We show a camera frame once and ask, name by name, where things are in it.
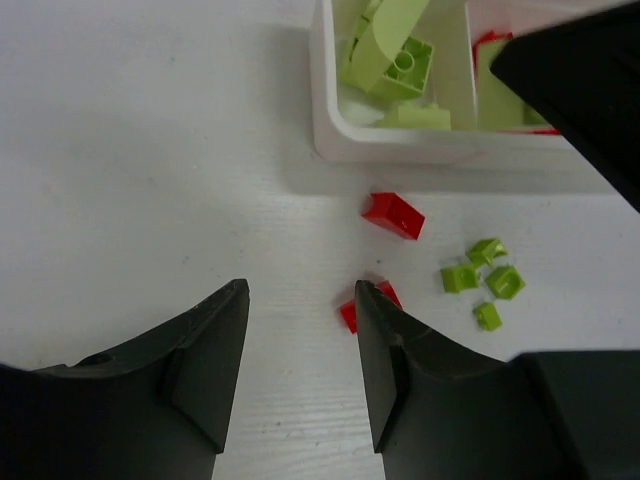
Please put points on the white three-compartment tray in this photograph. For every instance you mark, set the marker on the white three-compartment tray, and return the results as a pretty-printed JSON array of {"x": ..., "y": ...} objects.
[{"x": 345, "y": 119}]

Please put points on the red long lego brick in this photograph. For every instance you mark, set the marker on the red long lego brick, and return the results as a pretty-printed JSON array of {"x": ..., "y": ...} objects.
[{"x": 347, "y": 311}]

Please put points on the green large duplo brick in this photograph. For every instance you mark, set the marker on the green large duplo brick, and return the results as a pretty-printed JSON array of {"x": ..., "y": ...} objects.
[{"x": 361, "y": 57}]

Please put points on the green arch lego piece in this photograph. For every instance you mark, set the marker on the green arch lego piece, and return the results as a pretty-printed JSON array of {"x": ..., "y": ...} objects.
[{"x": 485, "y": 251}]

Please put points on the pale green curved duplo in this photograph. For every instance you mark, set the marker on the pale green curved duplo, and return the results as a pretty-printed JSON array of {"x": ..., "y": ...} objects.
[{"x": 406, "y": 63}]

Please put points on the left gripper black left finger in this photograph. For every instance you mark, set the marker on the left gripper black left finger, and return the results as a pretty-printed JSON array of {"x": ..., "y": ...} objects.
[{"x": 155, "y": 407}]

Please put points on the green tiny lego piece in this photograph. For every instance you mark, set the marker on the green tiny lego piece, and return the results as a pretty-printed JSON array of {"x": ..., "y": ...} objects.
[{"x": 487, "y": 317}]

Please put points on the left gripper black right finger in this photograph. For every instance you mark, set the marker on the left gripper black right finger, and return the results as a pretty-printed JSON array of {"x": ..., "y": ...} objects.
[{"x": 438, "y": 410}]

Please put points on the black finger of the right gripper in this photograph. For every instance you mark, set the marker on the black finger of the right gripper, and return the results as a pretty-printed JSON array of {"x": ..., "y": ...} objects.
[{"x": 582, "y": 76}]

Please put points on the green hollow lego cube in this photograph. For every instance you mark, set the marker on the green hollow lego cube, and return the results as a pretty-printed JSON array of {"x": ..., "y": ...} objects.
[{"x": 459, "y": 278}]

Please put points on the green scooped lego cube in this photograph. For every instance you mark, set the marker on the green scooped lego cube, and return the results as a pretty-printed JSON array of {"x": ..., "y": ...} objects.
[{"x": 505, "y": 282}]

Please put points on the red curved lego brick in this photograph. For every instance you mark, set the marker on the red curved lego brick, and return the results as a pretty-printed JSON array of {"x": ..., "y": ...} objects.
[{"x": 391, "y": 212}]

